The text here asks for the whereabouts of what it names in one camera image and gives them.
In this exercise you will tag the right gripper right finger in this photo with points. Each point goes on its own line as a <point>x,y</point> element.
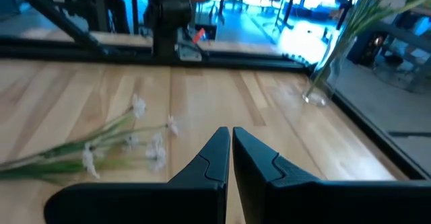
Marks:
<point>303,204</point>

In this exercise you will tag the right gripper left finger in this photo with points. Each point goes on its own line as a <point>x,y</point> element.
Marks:
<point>168,204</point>

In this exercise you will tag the white artificial flower bunch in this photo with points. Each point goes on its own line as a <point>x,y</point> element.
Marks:
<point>353,22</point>
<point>60,150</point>

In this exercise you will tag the white artificial flower sprig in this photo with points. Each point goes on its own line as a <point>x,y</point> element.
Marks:
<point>397,2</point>

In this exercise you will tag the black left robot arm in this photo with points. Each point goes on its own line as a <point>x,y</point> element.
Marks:
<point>168,15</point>

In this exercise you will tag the clear glass vase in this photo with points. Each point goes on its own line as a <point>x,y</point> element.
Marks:
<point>316,98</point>

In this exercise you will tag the black hazard-striped floor mat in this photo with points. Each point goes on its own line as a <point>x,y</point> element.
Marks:
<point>296,58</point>

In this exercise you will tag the black aluminium table frame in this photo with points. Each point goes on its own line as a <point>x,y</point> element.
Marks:
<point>67,54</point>

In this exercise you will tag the black diagonal frame strut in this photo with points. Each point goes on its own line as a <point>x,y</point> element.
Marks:
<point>60,17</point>

